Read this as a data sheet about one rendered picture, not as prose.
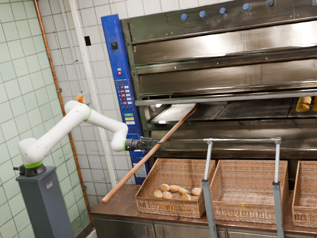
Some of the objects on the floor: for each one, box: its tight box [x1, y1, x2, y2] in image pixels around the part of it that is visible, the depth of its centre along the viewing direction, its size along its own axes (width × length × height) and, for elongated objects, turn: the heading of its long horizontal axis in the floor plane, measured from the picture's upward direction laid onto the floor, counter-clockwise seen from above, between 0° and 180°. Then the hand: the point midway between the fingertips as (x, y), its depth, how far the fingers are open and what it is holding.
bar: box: [135, 137, 285, 238], centre depth 289 cm, size 31×127×118 cm, turn 95°
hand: (158, 144), depth 281 cm, fingers closed on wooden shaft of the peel, 3 cm apart
